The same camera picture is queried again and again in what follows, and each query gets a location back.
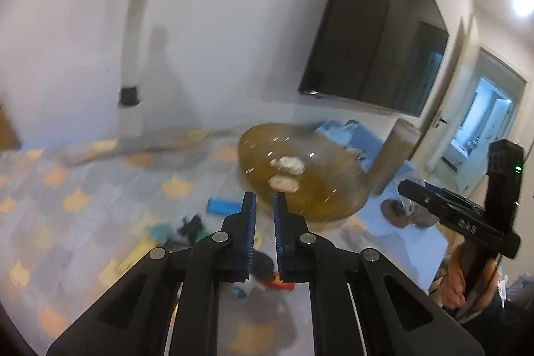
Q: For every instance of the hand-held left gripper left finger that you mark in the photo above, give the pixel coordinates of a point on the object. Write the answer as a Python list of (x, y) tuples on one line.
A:
[(249, 222)]

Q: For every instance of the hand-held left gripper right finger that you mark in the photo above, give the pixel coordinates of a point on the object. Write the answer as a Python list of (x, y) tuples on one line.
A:
[(278, 222)]

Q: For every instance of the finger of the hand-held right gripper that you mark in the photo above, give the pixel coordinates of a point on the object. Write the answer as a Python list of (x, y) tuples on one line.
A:
[(421, 197), (463, 201)]

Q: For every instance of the person's right hand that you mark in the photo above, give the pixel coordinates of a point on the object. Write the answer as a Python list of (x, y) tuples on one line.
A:
[(452, 281)]

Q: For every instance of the blue plastic bar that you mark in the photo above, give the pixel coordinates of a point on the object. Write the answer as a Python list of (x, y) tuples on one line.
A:
[(223, 206)]

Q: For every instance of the pink rounded object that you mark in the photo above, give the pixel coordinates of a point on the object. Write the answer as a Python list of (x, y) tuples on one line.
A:
[(283, 184)]

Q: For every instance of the beige cylinder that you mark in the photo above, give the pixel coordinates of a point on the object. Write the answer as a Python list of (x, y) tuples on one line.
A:
[(392, 160)]

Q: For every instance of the black fuzzy toy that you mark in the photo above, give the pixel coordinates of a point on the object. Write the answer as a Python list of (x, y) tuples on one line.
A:
[(192, 226)]

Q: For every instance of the white crumpled object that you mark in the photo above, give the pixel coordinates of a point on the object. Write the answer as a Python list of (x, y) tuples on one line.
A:
[(288, 165)]

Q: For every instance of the red plastic toy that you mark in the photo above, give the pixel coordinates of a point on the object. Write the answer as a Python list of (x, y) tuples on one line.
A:
[(280, 284)]

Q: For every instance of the white door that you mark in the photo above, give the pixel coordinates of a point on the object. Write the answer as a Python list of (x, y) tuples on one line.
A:
[(479, 122)]

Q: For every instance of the teal flower toy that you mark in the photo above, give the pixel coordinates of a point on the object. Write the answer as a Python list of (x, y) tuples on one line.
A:
[(160, 233)]

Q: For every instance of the ceiling light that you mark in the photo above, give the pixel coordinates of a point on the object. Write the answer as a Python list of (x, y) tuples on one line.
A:
[(523, 3)]

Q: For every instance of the black wall television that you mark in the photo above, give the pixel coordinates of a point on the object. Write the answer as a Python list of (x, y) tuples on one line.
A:
[(375, 26)]

